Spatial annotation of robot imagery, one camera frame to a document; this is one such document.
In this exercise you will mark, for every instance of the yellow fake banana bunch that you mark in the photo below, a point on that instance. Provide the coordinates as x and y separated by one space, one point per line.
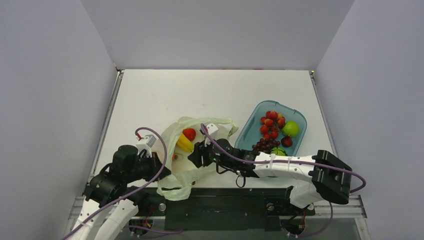
185 144

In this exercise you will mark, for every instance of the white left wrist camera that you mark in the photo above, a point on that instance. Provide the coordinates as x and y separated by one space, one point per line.
144 146

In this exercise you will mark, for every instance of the green fake apple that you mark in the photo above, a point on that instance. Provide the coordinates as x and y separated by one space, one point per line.
291 128

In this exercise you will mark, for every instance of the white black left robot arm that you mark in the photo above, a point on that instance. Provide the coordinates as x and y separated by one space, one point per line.
117 194

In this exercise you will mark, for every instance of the red fake bell pepper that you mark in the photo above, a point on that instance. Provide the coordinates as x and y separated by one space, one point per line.
190 134

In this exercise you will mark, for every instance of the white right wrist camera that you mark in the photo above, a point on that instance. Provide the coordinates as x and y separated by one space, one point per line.
212 130

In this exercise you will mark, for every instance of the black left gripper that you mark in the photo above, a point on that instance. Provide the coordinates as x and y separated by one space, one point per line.
156 164

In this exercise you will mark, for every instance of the green striped fake melon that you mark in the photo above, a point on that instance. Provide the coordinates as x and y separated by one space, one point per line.
279 151

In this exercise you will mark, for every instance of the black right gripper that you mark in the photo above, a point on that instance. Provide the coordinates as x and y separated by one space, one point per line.
201 156

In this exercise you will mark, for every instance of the red fake strawberry bunch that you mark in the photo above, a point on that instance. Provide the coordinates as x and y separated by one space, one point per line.
271 124

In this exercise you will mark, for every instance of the light green plastic bag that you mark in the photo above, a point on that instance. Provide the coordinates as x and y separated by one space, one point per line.
178 185

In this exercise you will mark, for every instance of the dark red fake fruit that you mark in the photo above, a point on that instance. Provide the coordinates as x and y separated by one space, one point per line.
286 141

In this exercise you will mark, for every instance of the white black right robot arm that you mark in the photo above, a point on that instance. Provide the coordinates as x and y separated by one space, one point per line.
321 176

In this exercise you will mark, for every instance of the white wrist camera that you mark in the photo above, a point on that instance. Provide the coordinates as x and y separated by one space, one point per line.
144 146
212 130

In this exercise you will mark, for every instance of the dark purple fake grapes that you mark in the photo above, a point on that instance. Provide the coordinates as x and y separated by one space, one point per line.
266 145

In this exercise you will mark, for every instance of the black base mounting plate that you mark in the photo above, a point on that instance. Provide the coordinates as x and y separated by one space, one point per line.
220 209

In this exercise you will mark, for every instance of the aluminium frame rail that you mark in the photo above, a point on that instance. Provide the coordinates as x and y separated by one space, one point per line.
353 210

